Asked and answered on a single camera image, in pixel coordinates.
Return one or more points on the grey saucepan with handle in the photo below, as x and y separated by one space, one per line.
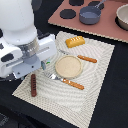
90 15

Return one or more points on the brown sausage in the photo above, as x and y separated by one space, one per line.
33 85

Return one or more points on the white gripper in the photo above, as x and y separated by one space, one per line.
17 61

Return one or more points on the black burner disc rear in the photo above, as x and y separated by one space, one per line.
76 2

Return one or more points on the fork with wooden handle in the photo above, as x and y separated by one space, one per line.
66 81

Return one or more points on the round wooden plate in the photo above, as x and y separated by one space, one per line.
68 66

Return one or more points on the black burner disc under pan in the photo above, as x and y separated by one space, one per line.
94 3

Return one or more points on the yellow bread loaf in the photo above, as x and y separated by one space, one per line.
75 41

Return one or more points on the knife with wooden handle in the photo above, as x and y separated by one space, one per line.
79 56

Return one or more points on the beige bowl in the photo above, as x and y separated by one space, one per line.
122 14

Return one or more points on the pink stove board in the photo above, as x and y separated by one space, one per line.
106 27

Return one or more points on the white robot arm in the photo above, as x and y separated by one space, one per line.
17 21

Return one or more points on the striped beige placemat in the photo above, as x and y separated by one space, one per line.
64 101

